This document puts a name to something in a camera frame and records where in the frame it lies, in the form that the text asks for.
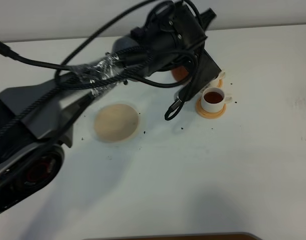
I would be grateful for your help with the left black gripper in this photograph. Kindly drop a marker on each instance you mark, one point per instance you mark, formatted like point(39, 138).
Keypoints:
point(180, 26)

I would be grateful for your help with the brown clay teapot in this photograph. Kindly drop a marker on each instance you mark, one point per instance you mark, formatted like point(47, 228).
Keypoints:
point(179, 73)

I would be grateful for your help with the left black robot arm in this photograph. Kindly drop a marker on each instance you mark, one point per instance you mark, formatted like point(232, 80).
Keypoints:
point(37, 120)

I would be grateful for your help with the round beige teapot coaster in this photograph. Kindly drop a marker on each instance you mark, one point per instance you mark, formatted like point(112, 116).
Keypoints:
point(116, 123)

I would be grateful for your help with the far white teacup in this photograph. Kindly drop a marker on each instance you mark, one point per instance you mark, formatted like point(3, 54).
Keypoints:
point(218, 82)

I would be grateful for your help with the white teacup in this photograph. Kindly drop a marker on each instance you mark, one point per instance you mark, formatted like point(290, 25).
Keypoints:
point(213, 99)
point(218, 82)

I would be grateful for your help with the near white teacup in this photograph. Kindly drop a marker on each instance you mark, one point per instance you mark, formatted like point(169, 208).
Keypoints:
point(213, 99)

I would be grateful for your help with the near orange cup coaster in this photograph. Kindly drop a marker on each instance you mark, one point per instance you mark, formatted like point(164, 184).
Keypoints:
point(208, 115)

